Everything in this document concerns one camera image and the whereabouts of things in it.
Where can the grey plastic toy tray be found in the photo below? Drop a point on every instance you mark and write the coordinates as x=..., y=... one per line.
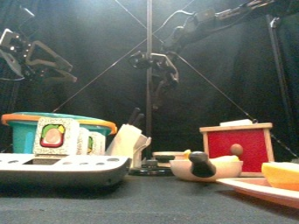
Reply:
x=62, y=169

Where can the large white sushi piece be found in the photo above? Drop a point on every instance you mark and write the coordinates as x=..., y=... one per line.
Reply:
x=56, y=136

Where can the black side frame pole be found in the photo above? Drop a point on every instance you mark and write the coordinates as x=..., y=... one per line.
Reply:
x=281, y=73

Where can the light wooden bowl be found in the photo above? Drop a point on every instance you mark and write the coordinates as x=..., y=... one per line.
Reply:
x=183, y=172

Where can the small white sushi piece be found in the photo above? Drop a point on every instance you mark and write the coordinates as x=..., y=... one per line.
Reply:
x=92, y=143

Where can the teal pot with orange rim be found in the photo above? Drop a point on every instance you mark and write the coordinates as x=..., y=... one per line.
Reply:
x=22, y=132

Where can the white toy knife block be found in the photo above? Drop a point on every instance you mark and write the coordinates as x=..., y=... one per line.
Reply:
x=126, y=143

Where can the vertical metal frame pole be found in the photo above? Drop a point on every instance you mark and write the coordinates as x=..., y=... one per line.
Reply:
x=149, y=35

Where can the red wooden drawer box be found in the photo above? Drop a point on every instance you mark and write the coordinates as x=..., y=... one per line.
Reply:
x=245, y=144

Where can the yellow toy food piece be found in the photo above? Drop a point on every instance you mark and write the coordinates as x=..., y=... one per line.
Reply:
x=226, y=159

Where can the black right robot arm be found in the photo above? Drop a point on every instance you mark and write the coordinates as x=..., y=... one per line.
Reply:
x=230, y=14

